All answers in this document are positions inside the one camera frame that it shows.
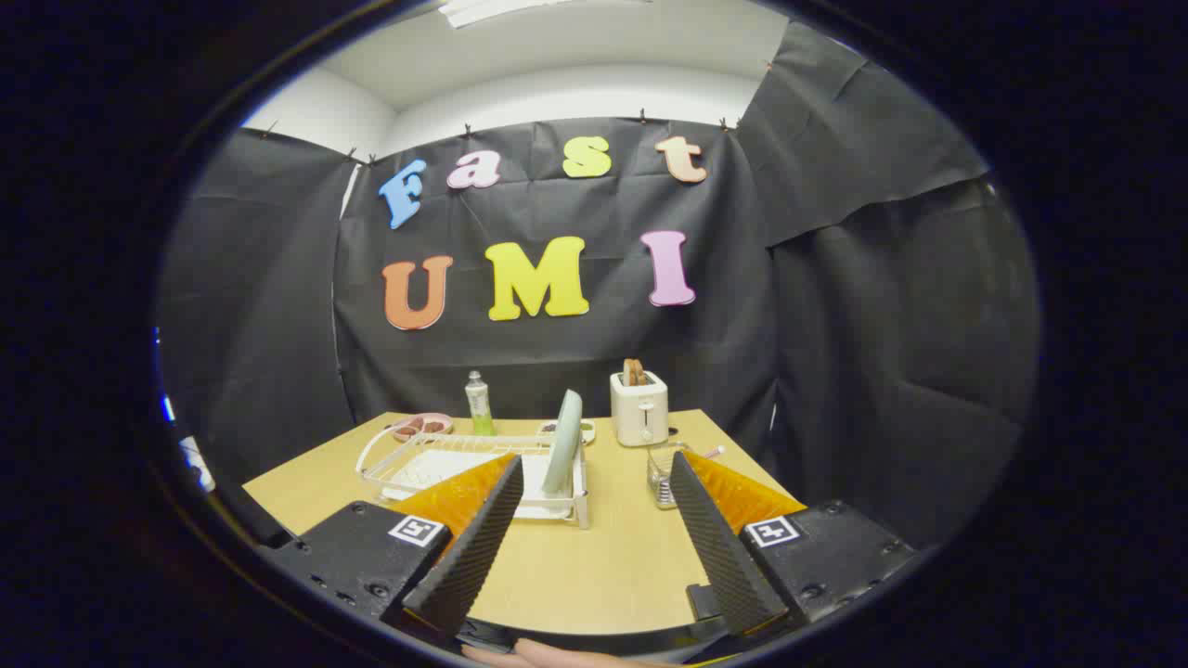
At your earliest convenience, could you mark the cream toaster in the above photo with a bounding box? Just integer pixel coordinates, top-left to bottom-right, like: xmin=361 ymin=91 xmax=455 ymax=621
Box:
xmin=609 ymin=370 xmax=670 ymax=448

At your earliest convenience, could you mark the white wire dish rack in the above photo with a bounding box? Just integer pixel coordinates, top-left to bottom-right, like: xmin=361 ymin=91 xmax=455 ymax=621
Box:
xmin=355 ymin=422 xmax=592 ymax=531

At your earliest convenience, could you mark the ceiling light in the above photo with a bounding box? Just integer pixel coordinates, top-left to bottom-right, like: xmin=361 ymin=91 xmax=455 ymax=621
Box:
xmin=436 ymin=0 xmax=581 ymax=30

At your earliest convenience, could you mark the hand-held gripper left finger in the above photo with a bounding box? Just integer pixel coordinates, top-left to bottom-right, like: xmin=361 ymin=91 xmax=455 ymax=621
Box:
xmin=265 ymin=453 xmax=525 ymax=641

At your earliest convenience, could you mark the small white dish with food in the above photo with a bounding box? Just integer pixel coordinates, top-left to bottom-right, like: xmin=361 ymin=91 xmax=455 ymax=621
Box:
xmin=536 ymin=419 xmax=598 ymax=447

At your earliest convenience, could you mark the clear bottle with green liquid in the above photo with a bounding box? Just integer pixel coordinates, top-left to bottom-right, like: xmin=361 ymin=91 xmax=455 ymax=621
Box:
xmin=464 ymin=370 xmax=497 ymax=437

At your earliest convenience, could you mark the pale green plate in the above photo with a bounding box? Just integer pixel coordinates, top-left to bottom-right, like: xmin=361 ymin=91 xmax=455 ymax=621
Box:
xmin=542 ymin=390 xmax=585 ymax=496

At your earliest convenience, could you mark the pink bowl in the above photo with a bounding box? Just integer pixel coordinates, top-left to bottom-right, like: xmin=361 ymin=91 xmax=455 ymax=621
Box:
xmin=390 ymin=412 xmax=455 ymax=443

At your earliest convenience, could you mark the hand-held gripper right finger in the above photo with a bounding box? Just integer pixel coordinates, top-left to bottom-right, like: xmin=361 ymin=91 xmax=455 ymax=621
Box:
xmin=668 ymin=450 xmax=920 ymax=637

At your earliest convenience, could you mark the metal wire basket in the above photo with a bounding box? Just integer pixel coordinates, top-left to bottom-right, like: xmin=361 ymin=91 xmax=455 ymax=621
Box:
xmin=646 ymin=443 xmax=693 ymax=511

